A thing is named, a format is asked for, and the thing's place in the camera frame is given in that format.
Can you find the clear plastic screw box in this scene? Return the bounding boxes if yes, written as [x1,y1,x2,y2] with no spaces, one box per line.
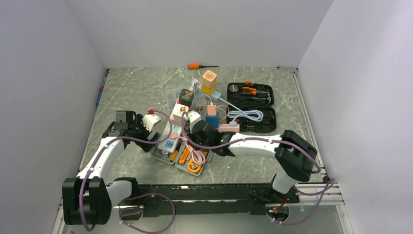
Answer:
[166,88,181,106]

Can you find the light blue cable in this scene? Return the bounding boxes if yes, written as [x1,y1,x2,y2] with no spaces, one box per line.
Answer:
[218,97,264,127]

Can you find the yellow cube adapter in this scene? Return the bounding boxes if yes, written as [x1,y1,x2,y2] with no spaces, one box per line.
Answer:
[201,84,217,95]

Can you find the grey tool case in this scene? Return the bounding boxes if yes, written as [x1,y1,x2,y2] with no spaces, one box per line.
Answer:
[151,143,214,176]

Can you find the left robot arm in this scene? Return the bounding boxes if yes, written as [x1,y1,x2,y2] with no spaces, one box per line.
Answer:
[62,110,161,231]

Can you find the purple cable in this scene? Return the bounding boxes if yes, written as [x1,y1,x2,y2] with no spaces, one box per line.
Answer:
[78,109,176,234]
[180,112,336,226]

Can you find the black base frame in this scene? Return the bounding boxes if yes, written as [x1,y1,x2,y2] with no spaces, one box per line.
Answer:
[119,183,300,217]

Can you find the blue cube adapter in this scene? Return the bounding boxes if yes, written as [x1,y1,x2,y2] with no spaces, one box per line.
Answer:
[205,114,220,129]

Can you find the peach cube adapter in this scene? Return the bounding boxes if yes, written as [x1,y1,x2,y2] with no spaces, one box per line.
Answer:
[202,70,217,88]

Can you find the pink cube adapter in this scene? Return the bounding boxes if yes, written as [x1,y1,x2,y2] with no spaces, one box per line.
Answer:
[170,114,185,127]

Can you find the white power strip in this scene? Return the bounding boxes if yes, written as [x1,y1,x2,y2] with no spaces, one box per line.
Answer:
[157,100,191,155]

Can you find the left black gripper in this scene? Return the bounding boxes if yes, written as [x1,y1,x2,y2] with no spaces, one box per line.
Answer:
[128,114,160,152]

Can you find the orange pliers in black case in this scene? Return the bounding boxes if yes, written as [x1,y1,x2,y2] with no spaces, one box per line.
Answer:
[241,86,268,96]

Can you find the thin pink charging cable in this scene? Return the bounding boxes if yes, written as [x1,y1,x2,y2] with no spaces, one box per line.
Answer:
[195,94,230,122]

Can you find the small pink charger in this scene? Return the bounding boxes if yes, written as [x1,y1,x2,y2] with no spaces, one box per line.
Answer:
[206,105,218,116]

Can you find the white cube adapter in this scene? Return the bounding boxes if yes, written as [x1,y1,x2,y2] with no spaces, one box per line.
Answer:
[172,103,189,116]

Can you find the dark green cube adapter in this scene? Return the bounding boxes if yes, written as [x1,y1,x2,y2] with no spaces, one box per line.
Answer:
[178,88,194,107]

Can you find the aluminium rail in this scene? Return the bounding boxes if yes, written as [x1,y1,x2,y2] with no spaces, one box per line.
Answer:
[59,183,345,210]

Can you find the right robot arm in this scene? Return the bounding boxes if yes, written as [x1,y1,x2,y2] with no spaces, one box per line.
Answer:
[186,120,320,202]

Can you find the black tool case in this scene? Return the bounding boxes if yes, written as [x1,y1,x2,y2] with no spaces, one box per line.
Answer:
[226,81,277,133]

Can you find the orange handle screwdriver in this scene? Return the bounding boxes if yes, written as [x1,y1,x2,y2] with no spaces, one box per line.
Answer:
[188,64,219,70]

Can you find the round tape measure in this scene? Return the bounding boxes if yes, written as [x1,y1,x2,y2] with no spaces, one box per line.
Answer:
[228,84,239,93]

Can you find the blue pen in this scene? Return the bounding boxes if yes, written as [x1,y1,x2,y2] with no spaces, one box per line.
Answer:
[95,77,106,107]

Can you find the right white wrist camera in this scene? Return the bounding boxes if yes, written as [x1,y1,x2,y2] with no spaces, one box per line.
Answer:
[186,111,202,132]

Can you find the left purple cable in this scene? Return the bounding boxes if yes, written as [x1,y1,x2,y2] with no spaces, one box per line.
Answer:
[78,109,176,234]

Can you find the pink power strip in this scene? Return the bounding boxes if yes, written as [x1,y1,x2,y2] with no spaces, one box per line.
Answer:
[217,123,240,133]

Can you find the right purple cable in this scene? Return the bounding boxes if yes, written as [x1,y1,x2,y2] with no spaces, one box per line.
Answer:
[180,112,336,226]

